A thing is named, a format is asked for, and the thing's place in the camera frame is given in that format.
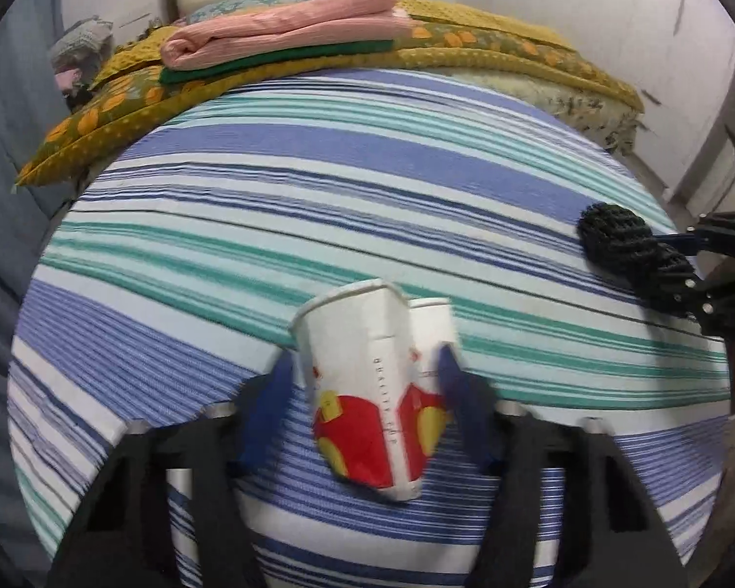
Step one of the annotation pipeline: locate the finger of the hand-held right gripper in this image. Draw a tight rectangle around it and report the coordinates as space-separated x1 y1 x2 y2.
640 266 735 338
652 209 735 257

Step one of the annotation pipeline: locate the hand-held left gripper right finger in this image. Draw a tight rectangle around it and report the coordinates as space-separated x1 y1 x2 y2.
437 343 690 588

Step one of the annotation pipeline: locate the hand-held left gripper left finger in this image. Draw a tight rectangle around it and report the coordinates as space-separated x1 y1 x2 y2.
49 352 295 588

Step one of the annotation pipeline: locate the red yellow print paper cup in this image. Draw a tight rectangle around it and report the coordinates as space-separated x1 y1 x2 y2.
407 297 458 462
287 278 423 504

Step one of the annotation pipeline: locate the black foam net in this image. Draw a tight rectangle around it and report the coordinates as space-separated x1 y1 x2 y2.
577 200 700 317

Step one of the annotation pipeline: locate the leaf print bed sheet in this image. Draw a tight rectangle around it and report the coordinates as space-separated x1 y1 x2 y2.
458 66 642 155

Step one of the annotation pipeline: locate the white wardrobe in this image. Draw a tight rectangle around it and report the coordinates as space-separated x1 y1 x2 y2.
398 0 735 204

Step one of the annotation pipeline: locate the striped tablecloth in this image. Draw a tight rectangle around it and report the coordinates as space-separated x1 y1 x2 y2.
8 67 734 588

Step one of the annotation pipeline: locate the yellow dotted blanket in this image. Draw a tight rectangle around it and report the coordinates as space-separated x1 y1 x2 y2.
91 0 575 90

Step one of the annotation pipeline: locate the orange floral quilt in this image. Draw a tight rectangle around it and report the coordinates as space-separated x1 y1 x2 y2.
15 17 645 189

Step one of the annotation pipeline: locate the blue curtain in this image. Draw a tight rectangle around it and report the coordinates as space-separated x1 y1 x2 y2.
0 0 94 564

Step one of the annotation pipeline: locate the folded green cloth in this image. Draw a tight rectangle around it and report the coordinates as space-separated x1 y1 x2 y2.
158 39 397 88

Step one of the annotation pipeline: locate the folded pink striped blanket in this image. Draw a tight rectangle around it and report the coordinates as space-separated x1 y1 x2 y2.
160 0 415 72

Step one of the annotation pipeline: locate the teal floral pillow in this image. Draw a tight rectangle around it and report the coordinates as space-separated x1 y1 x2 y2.
182 0 357 23

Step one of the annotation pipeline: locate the pile of grey clothes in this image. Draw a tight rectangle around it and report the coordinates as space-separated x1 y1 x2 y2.
48 16 115 69

